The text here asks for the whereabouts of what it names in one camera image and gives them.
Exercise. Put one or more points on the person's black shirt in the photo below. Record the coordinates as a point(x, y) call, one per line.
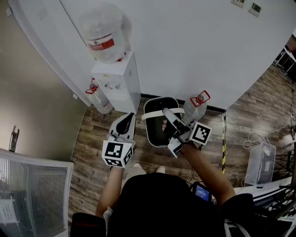
point(162, 208)

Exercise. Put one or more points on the grey-brown door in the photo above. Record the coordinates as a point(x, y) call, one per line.
point(34, 92)

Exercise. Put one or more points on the large clear bottle red label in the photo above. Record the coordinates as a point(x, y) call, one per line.
point(104, 30)

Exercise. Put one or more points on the yellow black hazard tape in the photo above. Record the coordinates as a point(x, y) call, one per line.
point(223, 148)

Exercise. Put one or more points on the person's left forearm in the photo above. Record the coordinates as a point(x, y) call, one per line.
point(111, 189)

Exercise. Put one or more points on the small black screen device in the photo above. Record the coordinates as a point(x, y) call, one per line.
point(202, 192)

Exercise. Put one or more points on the white paper sheet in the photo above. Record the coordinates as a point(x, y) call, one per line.
point(8, 211)

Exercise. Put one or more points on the person's beige trousers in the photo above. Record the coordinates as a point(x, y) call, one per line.
point(135, 176)

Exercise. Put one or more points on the black office furniture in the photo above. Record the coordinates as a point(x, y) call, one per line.
point(287, 58)

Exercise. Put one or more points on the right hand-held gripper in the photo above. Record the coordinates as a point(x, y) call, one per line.
point(200, 134)

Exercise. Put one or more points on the black bag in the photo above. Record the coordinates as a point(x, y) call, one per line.
point(88, 226)

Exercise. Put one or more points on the white slatted cabinet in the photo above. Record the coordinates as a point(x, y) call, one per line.
point(34, 185)

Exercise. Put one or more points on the person's right forearm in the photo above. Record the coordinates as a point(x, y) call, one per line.
point(208, 176)

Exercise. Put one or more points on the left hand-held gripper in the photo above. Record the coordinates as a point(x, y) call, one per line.
point(113, 151)

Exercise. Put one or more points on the white wall thermostat panel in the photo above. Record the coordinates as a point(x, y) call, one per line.
point(238, 2)
point(254, 9)

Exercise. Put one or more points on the white water dispenser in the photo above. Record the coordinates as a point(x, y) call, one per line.
point(115, 81)

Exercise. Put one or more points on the white table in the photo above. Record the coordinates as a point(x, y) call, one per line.
point(266, 190)

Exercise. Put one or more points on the black waste bin white rim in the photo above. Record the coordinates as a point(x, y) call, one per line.
point(159, 139)

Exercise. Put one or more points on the black metal rack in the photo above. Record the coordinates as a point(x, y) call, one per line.
point(285, 162)

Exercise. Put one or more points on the clear plastic storage box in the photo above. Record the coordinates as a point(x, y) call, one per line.
point(261, 164)

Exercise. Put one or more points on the person's left white shoe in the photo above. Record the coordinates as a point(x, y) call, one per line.
point(137, 165)

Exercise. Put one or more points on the person's right hand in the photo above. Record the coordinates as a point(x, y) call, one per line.
point(164, 125)

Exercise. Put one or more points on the person's right white shoe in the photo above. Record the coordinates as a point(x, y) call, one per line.
point(160, 169)

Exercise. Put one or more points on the person's white shoe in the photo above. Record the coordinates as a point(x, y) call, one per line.
point(160, 169)
point(137, 165)

